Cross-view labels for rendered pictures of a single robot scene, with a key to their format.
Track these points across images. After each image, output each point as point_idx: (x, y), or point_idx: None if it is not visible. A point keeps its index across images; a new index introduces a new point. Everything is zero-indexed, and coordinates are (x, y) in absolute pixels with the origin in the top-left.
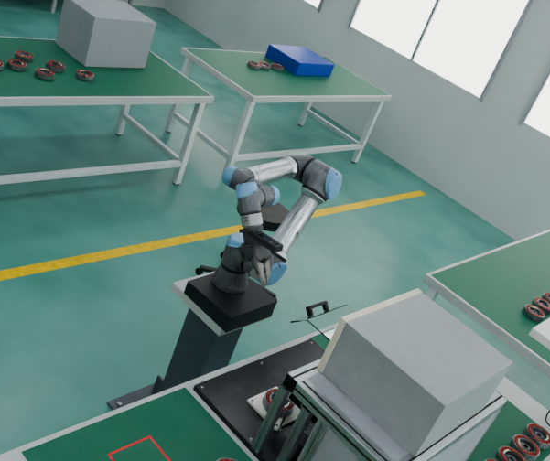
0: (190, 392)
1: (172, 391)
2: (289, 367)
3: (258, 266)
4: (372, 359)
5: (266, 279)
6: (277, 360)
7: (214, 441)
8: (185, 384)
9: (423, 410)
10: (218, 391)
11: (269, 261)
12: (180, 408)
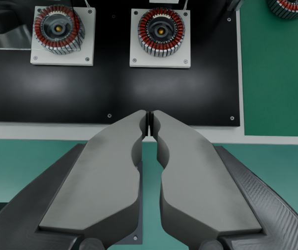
0: (242, 123)
1: (265, 136)
2: (72, 88)
3: (235, 189)
4: None
5: (144, 117)
6: (79, 107)
7: (265, 47)
8: (240, 139)
9: None
10: (214, 101)
11: (51, 211)
12: (273, 107)
